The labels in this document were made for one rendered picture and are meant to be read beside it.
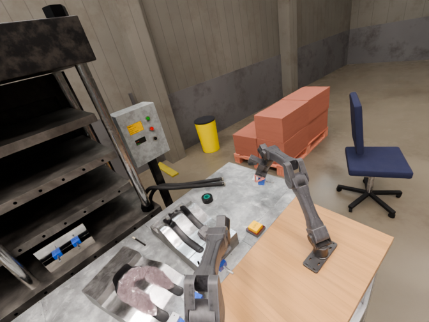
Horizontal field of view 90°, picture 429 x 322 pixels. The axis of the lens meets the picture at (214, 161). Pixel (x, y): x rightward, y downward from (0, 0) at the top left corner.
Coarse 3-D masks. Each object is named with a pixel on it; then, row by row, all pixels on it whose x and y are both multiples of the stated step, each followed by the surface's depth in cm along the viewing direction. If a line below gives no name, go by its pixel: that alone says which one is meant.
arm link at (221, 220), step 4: (216, 216) 86; (220, 216) 85; (224, 216) 85; (216, 220) 84; (220, 220) 84; (224, 220) 84; (228, 220) 86; (216, 224) 83; (220, 224) 83; (224, 224) 82; (228, 224) 85; (228, 228) 84; (204, 232) 77; (228, 232) 76; (204, 236) 76; (228, 236) 75; (228, 240) 75
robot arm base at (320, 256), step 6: (330, 246) 104; (336, 246) 104; (312, 252) 103; (318, 252) 98; (324, 252) 97; (330, 252) 101; (306, 258) 101; (312, 258) 101; (318, 258) 100; (324, 258) 99; (306, 264) 100; (312, 264) 98; (312, 270) 96; (318, 270) 95
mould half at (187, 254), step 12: (180, 204) 147; (192, 204) 132; (168, 216) 139; (180, 216) 126; (204, 216) 127; (156, 228) 122; (168, 228) 120; (192, 228) 121; (168, 240) 117; (180, 240) 116; (180, 252) 111; (192, 252) 108; (192, 264) 105
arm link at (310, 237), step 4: (328, 232) 97; (308, 236) 98; (312, 236) 96; (308, 240) 99; (312, 240) 96; (324, 240) 99; (328, 240) 98; (312, 244) 98; (316, 244) 98; (320, 244) 97; (324, 244) 97; (328, 244) 97; (316, 248) 96
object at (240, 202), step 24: (240, 168) 181; (192, 192) 166; (216, 192) 160; (240, 192) 154; (264, 192) 149; (288, 192) 144; (240, 216) 134; (264, 216) 130; (144, 240) 133; (240, 240) 119; (96, 264) 125; (168, 264) 115; (72, 288) 114; (24, 312) 108; (48, 312) 105; (72, 312) 103; (96, 312) 100
